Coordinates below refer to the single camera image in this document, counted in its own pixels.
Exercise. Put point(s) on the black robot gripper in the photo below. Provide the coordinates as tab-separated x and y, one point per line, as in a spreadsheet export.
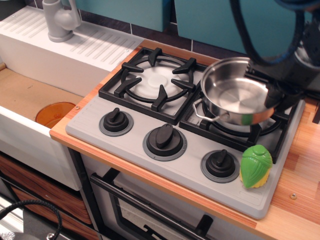
289	81

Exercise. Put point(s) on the stainless steel pot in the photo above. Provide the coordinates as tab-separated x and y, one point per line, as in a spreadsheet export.
230	96

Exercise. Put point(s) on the green yellow toy corncob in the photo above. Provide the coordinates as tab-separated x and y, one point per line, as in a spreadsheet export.
255	166

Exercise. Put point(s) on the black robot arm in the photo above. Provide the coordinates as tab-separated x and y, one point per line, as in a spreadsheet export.
306	33

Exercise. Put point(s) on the black right stove knob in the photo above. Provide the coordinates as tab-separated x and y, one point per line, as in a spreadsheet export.
220	166

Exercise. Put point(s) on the black stove knob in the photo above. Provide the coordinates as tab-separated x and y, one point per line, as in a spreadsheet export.
220	166
164	143
116	123

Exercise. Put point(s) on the grey toy stove top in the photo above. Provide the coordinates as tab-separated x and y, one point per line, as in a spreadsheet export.
184	171

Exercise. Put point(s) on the black middle stove knob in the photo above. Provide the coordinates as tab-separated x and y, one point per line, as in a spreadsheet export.
164	143

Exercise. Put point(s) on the black left stove knob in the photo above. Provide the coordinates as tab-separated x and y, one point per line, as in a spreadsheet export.
116	123

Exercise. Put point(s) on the black right burner grate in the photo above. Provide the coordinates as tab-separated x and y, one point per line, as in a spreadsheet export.
275	134

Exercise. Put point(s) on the black burner grate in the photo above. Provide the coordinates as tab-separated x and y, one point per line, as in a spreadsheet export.
275	134
154	86

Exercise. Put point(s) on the teal cabinet right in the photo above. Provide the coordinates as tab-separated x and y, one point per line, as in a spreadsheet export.
270	26

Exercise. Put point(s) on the teal cabinet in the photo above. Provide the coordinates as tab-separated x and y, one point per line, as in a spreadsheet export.
270	26
150	14

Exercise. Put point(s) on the black left burner grate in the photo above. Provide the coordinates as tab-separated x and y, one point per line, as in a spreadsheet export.
154	86

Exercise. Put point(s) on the teal cabinet left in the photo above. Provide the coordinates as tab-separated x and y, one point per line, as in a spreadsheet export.
150	14

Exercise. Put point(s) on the grey toy faucet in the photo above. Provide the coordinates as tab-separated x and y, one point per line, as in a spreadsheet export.
60	22

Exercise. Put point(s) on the orange sink drain plate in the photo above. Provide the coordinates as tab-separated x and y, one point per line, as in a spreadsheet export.
51	114

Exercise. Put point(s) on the white toy sink unit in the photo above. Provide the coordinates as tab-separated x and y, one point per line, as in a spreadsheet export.
36	72

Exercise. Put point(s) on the wooden drawer front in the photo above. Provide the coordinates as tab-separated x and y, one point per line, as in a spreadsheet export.
25	183

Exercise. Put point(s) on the oven door with handle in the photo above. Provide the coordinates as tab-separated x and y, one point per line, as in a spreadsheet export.
144	213

